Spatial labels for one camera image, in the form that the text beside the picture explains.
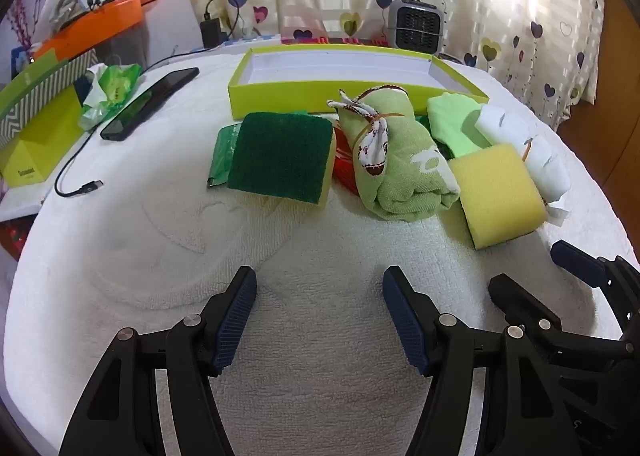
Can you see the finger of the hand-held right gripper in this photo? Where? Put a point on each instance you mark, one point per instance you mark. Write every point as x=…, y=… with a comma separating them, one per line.
x=520, y=301
x=575, y=261

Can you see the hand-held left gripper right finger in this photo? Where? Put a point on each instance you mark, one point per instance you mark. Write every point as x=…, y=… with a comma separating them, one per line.
x=407, y=321

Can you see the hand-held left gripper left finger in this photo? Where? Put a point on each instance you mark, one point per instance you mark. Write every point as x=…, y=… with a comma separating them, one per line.
x=235, y=321

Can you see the yellow sponge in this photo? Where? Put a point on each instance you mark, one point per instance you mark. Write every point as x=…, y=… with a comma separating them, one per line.
x=500, y=191

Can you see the green towel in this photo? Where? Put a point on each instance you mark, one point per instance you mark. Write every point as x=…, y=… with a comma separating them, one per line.
x=395, y=175

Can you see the green wipes packet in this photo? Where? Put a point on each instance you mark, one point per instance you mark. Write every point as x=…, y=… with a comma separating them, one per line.
x=222, y=155

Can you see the red plastic packet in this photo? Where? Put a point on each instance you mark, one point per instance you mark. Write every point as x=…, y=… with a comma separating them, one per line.
x=345, y=165

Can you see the green scouring sponge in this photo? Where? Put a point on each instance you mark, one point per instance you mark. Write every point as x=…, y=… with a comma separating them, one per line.
x=280, y=150

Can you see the light green cloth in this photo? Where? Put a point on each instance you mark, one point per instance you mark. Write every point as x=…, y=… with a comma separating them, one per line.
x=452, y=120

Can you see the yellow-green cardboard box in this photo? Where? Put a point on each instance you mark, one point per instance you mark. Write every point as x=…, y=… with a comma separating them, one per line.
x=280, y=95

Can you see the wooden wardrobe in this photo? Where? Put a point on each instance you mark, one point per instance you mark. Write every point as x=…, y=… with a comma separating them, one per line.
x=620, y=85

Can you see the black smartphone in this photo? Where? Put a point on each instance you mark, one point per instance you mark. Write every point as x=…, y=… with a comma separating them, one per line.
x=145, y=103

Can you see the crumpled green plastic bag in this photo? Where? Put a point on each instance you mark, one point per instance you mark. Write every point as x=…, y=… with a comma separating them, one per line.
x=112, y=85

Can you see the yellow-green tissue box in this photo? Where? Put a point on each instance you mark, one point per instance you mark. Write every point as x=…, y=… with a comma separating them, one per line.
x=40, y=140

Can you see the white power strip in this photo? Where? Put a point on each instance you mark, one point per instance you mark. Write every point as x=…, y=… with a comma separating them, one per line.
x=250, y=40

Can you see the small grey heater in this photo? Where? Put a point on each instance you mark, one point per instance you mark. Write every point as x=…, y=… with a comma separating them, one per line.
x=417, y=28

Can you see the black charger adapter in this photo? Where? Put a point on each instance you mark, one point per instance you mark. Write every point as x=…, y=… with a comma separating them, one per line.
x=210, y=33

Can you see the plaid cloth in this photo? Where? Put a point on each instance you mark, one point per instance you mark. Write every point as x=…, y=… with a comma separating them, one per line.
x=310, y=40

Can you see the orange tray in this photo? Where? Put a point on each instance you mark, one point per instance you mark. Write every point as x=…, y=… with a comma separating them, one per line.
x=100, y=18

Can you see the purple branch wall sticker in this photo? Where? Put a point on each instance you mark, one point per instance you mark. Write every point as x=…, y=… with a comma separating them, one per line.
x=22, y=20

